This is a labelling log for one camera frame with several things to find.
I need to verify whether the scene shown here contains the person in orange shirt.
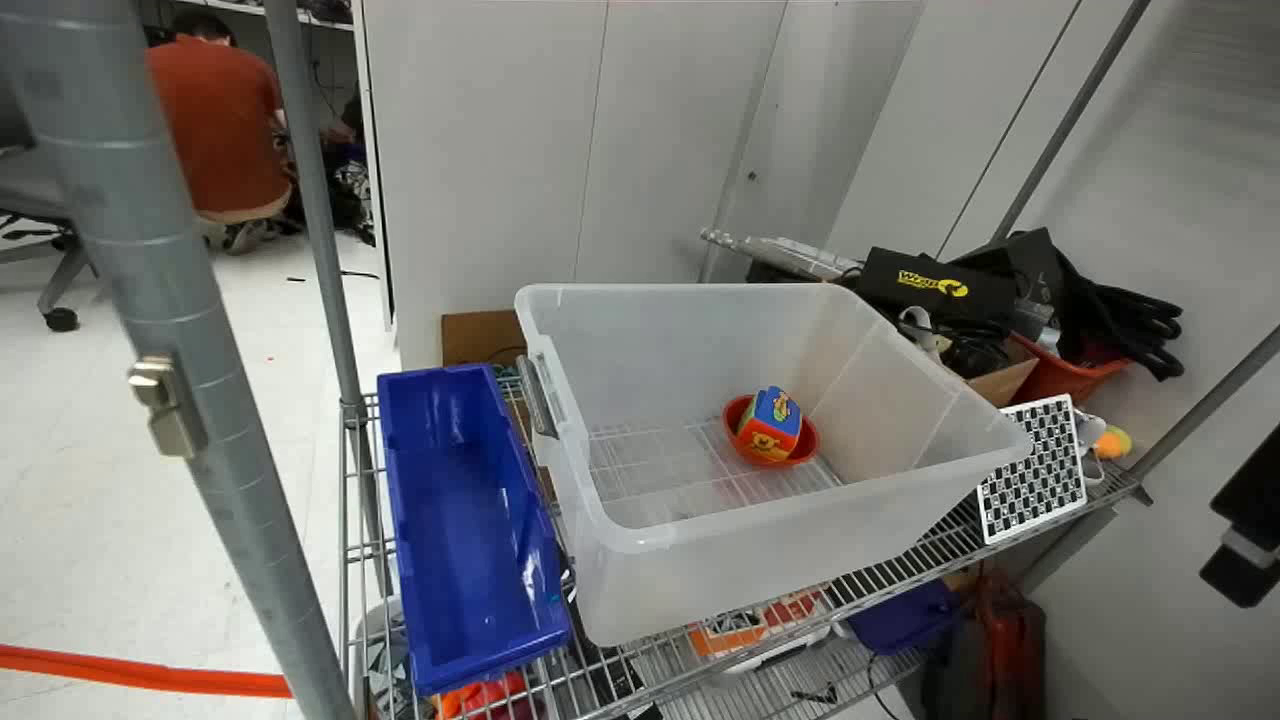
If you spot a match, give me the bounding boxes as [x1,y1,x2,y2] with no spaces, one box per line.
[139,7,302,257]

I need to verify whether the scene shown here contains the wire shelf cart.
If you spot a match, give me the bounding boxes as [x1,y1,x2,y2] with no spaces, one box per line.
[338,356,1152,720]

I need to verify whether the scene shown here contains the flat brown cardboard piece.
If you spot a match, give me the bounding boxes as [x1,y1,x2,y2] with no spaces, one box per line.
[436,309,528,371]

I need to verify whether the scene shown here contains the black angular object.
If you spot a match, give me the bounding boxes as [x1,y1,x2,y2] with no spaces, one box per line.
[1197,425,1280,610]

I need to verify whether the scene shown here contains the office chair base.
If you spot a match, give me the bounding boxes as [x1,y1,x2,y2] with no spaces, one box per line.
[0,209,101,335]

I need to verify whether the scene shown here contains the open cardboard box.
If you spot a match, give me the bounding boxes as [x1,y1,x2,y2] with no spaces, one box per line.
[955,352,1046,406]

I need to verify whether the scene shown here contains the yellow ball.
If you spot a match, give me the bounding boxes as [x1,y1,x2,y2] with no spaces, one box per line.
[1091,419,1141,469]

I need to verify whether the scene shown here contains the silver wrapped bundle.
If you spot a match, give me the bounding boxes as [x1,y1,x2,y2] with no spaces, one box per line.
[693,225,865,284]

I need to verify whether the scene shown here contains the thin grey metal pole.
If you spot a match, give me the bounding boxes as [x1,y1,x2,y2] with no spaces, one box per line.
[262,0,373,432]

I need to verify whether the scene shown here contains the blue plastic bin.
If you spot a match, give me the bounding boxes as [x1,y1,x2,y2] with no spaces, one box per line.
[373,364,576,698]

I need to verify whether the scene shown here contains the orange floor tape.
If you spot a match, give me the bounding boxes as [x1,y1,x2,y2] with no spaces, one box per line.
[0,641,296,702]

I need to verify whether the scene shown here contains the slanted grey cart pole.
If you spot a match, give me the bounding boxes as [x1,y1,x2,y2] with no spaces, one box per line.
[1015,324,1280,590]

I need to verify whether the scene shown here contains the white checker calibration board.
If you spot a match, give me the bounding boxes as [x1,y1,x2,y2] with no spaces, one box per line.
[972,393,1091,548]

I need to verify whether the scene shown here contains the dark blue object under shelf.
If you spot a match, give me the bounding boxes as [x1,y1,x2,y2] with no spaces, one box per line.
[844,574,966,660]

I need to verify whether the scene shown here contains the red and black bag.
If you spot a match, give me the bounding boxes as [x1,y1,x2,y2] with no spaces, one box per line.
[929,564,1051,720]

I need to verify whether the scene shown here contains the clear plastic storage bin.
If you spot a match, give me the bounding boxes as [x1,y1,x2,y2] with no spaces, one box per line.
[512,278,1037,650]

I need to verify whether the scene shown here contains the red plastic container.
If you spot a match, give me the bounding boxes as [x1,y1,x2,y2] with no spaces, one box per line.
[1008,330,1136,406]

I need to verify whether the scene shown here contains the small orange items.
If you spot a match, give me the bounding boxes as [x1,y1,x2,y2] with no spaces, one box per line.
[434,672,541,720]

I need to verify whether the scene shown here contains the black bag with yellow logo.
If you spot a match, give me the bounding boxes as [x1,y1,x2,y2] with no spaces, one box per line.
[854,240,1057,341]

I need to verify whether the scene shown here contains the thick grey metal pole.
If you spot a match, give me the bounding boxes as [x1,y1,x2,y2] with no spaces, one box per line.
[0,0,360,720]

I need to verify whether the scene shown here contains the thin slanted metal rod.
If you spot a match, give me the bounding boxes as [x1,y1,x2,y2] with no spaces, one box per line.
[993,0,1158,248]

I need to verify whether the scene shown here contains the orange and white package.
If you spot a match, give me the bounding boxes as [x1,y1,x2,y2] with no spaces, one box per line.
[684,590,831,664]

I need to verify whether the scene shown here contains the orange bowl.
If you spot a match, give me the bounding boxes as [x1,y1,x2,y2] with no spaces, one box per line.
[719,393,826,473]

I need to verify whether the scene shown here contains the metal clamp on pole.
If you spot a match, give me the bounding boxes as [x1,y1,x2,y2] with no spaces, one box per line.
[126,352,212,460]

